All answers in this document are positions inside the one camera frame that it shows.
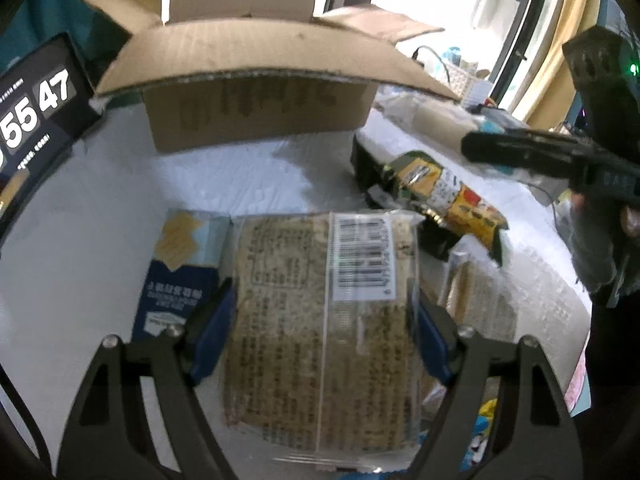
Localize clear cracker packet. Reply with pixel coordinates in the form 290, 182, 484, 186
220, 211, 426, 473
440, 247, 518, 341

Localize black charger with cable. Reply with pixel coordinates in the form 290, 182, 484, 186
412, 45, 453, 86

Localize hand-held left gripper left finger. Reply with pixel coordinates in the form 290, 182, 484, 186
55, 277, 237, 480

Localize black snack packet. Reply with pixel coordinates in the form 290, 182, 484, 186
350, 135, 456, 261

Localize person's right hand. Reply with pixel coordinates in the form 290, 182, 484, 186
570, 192, 640, 306

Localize teal curtain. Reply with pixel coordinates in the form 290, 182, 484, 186
0, 0, 116, 66

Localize white basket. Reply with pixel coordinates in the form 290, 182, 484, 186
440, 47, 488, 108

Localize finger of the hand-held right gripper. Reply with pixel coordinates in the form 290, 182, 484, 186
460, 129, 593, 181

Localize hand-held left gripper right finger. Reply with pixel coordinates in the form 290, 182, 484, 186
407, 302, 586, 480

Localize blue cracker box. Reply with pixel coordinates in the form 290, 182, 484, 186
131, 208, 232, 343

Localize yellow green snack bag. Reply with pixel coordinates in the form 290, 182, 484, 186
367, 152, 508, 263

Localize tablet with clock display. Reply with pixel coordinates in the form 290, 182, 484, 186
0, 32, 103, 241

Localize brown cardboard box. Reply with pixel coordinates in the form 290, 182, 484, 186
67, 0, 458, 153

